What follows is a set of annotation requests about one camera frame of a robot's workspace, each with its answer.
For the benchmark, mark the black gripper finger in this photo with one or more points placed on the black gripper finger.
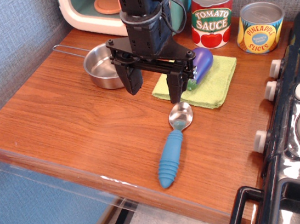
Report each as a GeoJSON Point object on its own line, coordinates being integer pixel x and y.
{"type": "Point", "coordinates": [130, 76]}
{"type": "Point", "coordinates": [177, 84]}

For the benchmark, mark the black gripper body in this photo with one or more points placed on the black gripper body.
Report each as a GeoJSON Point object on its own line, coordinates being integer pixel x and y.
{"type": "Point", "coordinates": [150, 45]}

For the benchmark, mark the purple toy eggplant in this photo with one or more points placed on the purple toy eggplant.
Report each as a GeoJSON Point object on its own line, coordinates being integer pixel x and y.
{"type": "Point", "coordinates": [203, 63]}

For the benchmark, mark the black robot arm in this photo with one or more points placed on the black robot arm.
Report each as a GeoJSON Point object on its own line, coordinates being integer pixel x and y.
{"type": "Point", "coordinates": [145, 7]}

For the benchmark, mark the small steel pot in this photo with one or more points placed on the small steel pot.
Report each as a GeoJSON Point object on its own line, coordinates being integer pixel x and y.
{"type": "Point", "coordinates": [96, 63]}

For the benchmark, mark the green folded cloth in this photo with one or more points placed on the green folded cloth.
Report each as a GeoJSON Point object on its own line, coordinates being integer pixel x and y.
{"type": "Point", "coordinates": [212, 90]}

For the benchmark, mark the toy microwave oven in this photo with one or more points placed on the toy microwave oven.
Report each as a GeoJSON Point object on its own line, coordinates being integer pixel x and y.
{"type": "Point", "coordinates": [82, 15]}

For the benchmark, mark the tomato sauce can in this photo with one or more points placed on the tomato sauce can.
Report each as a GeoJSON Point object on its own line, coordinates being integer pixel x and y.
{"type": "Point", "coordinates": [211, 21]}

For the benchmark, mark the white stove knob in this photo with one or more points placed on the white stove knob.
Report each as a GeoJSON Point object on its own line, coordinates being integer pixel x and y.
{"type": "Point", "coordinates": [270, 90]}
{"type": "Point", "coordinates": [275, 68]}
{"type": "Point", "coordinates": [259, 141]}

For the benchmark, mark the pineapple slices can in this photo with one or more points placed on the pineapple slices can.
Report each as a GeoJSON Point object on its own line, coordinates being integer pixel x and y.
{"type": "Point", "coordinates": [260, 26]}

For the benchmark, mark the black toy stove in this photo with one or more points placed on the black toy stove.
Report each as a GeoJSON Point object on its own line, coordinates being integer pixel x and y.
{"type": "Point", "coordinates": [278, 201]}

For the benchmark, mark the blue handled metal spoon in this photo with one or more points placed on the blue handled metal spoon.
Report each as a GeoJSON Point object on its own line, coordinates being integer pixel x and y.
{"type": "Point", "coordinates": [180, 118]}

